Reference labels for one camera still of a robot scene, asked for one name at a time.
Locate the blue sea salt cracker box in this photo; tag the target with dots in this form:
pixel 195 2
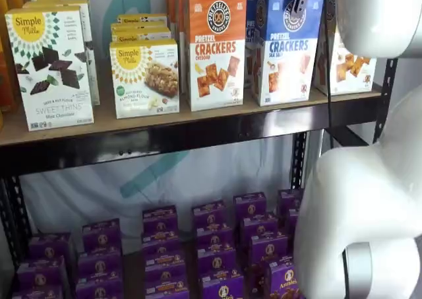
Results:
pixel 287 68
pixel 252 48

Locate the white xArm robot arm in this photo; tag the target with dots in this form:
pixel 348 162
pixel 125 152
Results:
pixel 362 196

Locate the yellow pretzel cracker box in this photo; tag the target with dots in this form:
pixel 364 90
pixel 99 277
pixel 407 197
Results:
pixel 351 73

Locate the orange cheddar cracker box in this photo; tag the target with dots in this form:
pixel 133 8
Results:
pixel 170 8
pixel 179 31
pixel 216 64

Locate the almond flour bars box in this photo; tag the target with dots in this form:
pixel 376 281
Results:
pixel 145 78
pixel 141 31
pixel 141 18

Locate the purple Annie's box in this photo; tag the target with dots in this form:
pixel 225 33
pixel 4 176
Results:
pixel 41 274
pixel 214 236
pixel 259 226
pixel 99 289
pixel 167 290
pixel 250 206
pixel 216 261
pixel 163 257
pixel 210 214
pixel 268 247
pixel 49 246
pixel 102 234
pixel 280 282
pixel 289 200
pixel 160 221
pixel 291 217
pixel 161 243
pixel 165 274
pixel 38 293
pixel 100 264
pixel 222 287

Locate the particle board shelf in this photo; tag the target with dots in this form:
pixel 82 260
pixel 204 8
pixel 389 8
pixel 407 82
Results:
pixel 132 124

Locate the black metal shelving rack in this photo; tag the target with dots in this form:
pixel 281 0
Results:
pixel 198 137

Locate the white backdrop with teal logo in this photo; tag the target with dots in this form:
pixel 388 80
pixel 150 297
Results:
pixel 99 186

